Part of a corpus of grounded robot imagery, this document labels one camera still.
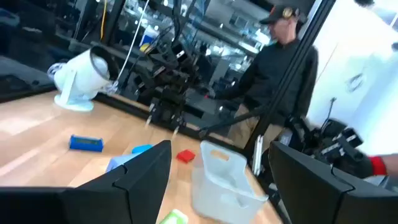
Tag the translucent grey plastic bin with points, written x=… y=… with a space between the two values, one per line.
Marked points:
x=224 y=196

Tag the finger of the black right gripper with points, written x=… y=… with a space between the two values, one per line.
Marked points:
x=178 y=124
x=151 y=113

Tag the white round desk fan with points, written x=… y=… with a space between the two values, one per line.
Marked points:
x=81 y=77

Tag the red box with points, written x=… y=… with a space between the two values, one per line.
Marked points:
x=186 y=156

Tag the person's gloved hand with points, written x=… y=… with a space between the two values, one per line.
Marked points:
x=357 y=163

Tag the person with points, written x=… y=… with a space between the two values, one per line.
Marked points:
x=273 y=71

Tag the green charger with white print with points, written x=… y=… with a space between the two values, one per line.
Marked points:
x=174 y=218

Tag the teal staple box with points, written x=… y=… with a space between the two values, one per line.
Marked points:
x=141 y=149

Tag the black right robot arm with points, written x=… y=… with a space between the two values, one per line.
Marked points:
x=169 y=62

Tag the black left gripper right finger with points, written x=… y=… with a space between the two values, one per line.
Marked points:
x=326 y=202

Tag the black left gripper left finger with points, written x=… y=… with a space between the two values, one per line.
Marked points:
x=93 y=205

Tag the white flat plate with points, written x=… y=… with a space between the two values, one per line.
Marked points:
x=258 y=155

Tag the dark blue staple box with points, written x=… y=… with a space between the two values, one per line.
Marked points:
x=85 y=143

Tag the periwinkle wall charger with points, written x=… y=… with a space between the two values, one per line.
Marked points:
x=119 y=161

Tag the white and blue container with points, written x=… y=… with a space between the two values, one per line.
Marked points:
x=149 y=35

